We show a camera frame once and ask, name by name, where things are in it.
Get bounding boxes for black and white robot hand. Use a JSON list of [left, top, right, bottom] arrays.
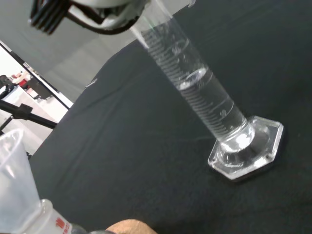
[[28, 0, 152, 35]]

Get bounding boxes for pale grey board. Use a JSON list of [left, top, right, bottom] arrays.
[[0, 0, 144, 104]]

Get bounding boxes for black tripod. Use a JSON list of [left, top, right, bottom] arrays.
[[0, 99, 58, 158]]

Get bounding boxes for black bench cloth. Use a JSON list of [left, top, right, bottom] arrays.
[[28, 0, 312, 234]]

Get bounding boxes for clear plastic funnel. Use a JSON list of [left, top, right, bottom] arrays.
[[0, 128, 42, 234]]

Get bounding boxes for cork ring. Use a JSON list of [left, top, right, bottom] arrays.
[[105, 218, 157, 234]]

